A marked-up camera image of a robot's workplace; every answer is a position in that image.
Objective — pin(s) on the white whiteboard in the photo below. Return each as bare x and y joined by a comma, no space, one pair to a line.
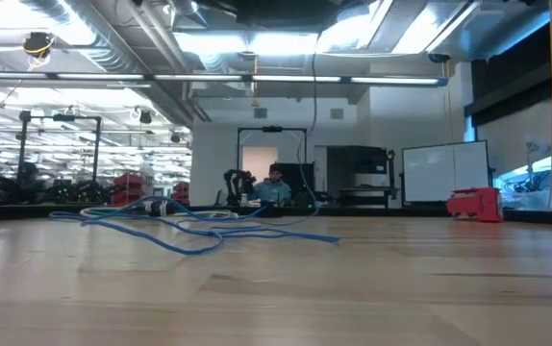
444,170

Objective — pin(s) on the black yellow ceiling reel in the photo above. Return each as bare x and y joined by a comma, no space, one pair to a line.
39,44

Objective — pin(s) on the long ceiling light bar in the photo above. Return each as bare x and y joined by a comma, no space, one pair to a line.
199,77

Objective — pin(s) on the black cabinet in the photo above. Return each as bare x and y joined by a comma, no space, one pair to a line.
358,163

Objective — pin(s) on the red storage bins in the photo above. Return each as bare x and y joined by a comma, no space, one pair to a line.
129,188
181,193

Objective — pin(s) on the black background robot arm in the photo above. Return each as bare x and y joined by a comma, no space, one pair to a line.
233,185

